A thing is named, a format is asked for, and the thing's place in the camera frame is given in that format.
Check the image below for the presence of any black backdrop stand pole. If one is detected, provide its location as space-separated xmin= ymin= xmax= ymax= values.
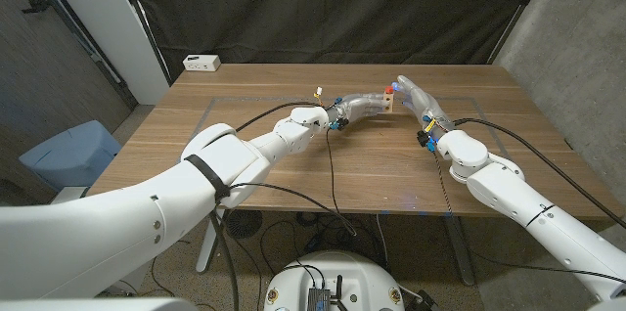
xmin=486 ymin=0 xmax=557 ymax=66
xmin=112 ymin=0 xmax=173 ymax=87

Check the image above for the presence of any black floor cable bundle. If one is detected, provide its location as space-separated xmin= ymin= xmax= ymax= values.
xmin=258 ymin=210 xmax=392 ymax=278

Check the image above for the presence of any white pillar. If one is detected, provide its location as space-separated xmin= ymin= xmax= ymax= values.
xmin=36 ymin=0 xmax=171 ymax=106

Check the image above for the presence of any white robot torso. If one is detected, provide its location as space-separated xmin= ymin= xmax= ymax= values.
xmin=263 ymin=250 xmax=406 ymax=311

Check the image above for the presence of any grey ribbed torso module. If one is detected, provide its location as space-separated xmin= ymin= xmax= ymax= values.
xmin=306 ymin=287 xmax=333 ymax=311

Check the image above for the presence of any dark grey door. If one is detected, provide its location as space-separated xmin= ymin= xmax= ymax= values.
xmin=0 ymin=0 xmax=141 ymax=160

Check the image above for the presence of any black floor fan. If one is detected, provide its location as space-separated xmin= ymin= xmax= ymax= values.
xmin=223 ymin=209 xmax=264 ymax=240

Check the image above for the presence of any black door handle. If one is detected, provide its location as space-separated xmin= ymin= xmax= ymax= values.
xmin=21 ymin=0 xmax=53 ymax=15

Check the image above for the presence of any grey table leg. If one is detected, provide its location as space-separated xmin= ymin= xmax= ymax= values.
xmin=442 ymin=215 xmax=476 ymax=287

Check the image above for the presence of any white table leg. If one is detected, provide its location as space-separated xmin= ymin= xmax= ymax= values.
xmin=195 ymin=215 xmax=219 ymax=274

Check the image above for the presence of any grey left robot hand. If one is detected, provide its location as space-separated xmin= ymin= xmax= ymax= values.
xmin=326 ymin=91 xmax=395 ymax=130

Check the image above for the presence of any blue plastic bin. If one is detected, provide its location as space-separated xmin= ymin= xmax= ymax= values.
xmin=18 ymin=119 xmax=123 ymax=193

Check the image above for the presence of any white power strip box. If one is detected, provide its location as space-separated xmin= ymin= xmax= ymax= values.
xmin=182 ymin=54 xmax=222 ymax=73

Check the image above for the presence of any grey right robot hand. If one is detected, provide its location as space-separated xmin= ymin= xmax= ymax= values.
xmin=390 ymin=74 xmax=457 ymax=149

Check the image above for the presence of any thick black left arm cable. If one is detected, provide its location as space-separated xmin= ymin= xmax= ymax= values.
xmin=234 ymin=101 xmax=322 ymax=134

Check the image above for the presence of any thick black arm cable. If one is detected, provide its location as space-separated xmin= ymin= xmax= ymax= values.
xmin=453 ymin=117 xmax=626 ymax=230
xmin=234 ymin=101 xmax=322 ymax=134

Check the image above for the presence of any black backdrop curtain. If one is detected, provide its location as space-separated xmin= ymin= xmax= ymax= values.
xmin=119 ymin=0 xmax=557 ymax=82

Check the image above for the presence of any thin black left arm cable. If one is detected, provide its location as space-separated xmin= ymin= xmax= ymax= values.
xmin=214 ymin=128 xmax=358 ymax=238

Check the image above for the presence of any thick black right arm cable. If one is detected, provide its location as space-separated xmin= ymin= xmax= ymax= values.
xmin=453 ymin=117 xmax=626 ymax=230

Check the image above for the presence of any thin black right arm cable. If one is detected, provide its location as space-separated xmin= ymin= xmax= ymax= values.
xmin=432 ymin=150 xmax=626 ymax=286

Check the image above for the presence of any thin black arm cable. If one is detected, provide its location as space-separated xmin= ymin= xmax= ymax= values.
xmin=214 ymin=128 xmax=358 ymax=238
xmin=432 ymin=150 xmax=626 ymax=286

